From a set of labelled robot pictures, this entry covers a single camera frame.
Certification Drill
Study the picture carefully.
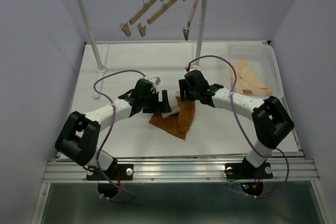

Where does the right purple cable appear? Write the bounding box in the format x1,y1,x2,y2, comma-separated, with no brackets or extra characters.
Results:
186,55,291,199

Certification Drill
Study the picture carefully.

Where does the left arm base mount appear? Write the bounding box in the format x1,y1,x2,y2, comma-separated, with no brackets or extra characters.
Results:
82,163,134,202

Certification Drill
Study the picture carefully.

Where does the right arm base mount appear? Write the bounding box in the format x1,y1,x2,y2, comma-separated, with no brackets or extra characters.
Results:
223,162,273,197

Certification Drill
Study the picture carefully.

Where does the wooden clip hanger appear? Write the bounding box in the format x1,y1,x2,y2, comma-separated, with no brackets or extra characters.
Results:
182,0,199,41
141,0,186,25
119,0,158,38

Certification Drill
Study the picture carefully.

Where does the purple cable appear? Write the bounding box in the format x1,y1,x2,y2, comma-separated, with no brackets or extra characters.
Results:
93,69,146,204
186,55,291,199

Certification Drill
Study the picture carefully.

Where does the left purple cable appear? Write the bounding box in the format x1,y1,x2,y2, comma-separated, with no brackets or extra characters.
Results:
93,69,146,204

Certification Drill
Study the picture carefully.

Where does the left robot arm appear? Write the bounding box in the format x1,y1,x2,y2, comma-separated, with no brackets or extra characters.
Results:
55,77,172,180

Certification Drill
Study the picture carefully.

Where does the brown underwear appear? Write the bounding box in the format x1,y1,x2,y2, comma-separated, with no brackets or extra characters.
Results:
149,91,195,140

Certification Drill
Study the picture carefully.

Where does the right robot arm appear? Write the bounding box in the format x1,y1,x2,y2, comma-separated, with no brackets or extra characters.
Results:
179,70,294,180

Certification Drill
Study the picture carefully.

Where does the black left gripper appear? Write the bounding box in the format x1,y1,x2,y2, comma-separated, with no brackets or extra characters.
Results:
142,90,171,113

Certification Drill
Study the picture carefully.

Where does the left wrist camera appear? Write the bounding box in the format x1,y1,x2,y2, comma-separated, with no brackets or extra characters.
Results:
148,77,161,87

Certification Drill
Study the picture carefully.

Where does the white plastic laundry basket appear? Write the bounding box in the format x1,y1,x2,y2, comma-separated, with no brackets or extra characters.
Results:
227,43,284,99

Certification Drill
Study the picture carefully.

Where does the aluminium rail frame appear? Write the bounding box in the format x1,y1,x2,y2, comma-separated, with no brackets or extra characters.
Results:
32,152,333,223

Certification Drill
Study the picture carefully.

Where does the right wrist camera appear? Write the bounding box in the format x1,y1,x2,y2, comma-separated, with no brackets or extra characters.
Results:
185,64,201,72

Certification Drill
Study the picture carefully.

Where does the cream underwear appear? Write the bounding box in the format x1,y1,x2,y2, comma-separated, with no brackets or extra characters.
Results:
231,60,271,97

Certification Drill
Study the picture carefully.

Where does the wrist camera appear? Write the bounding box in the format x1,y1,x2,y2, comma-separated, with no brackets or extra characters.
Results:
148,77,161,87
185,64,201,72

